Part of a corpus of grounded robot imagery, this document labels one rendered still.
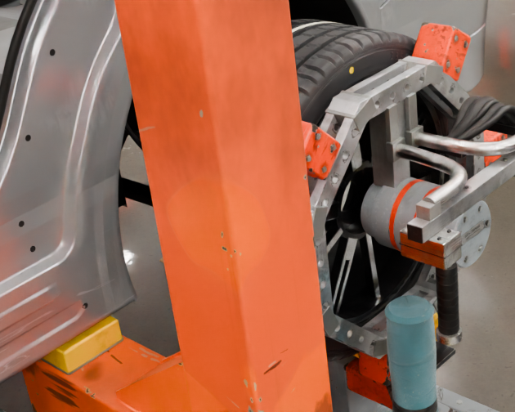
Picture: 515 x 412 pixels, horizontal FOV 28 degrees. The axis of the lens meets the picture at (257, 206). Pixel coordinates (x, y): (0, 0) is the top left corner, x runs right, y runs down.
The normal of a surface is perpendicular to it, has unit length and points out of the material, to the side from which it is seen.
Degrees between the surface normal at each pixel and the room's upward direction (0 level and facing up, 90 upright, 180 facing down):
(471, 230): 90
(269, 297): 90
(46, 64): 90
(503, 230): 0
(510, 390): 0
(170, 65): 90
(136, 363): 0
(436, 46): 55
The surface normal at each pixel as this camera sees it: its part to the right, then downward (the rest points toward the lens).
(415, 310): -0.12, -0.88
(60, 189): 0.72, 0.25
